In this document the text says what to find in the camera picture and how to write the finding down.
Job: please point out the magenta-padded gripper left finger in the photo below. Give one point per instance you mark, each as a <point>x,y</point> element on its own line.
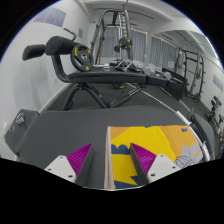
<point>80,160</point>

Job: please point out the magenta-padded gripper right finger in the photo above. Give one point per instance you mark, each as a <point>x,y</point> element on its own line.
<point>146,160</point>

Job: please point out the yellow orange printed towel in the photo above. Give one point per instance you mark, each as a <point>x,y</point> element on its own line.
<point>150,136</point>

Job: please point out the black bench pad with bolt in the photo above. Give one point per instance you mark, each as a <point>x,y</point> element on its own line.
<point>20,133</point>

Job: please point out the black box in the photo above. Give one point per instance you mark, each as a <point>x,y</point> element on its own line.
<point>176,85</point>

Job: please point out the dumbbell rack with dumbbells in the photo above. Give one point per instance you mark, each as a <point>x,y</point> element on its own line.
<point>213,113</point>

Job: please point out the chrome dumbbell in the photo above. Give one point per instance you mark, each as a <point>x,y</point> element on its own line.
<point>148,70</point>
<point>166,75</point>

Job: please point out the black padded weight bench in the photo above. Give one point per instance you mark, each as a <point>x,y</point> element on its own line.
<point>110,77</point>

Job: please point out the white paper notice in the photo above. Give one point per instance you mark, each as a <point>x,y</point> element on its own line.
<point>171,64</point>

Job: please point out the black weight plate yellow marks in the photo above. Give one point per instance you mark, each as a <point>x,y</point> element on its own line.
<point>77,59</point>
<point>128,43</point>

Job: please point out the black squat rack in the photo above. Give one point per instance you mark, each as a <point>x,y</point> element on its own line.
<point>199,66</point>

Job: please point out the grey window curtain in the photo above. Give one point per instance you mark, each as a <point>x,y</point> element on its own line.
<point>140,43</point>
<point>161,50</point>

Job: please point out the grey power rack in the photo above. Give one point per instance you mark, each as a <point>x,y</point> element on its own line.
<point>127,23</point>

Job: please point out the small purple wall poster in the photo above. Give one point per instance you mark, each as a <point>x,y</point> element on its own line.
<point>218,83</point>

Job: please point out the brown wall sign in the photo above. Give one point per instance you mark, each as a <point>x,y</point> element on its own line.
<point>80,33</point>

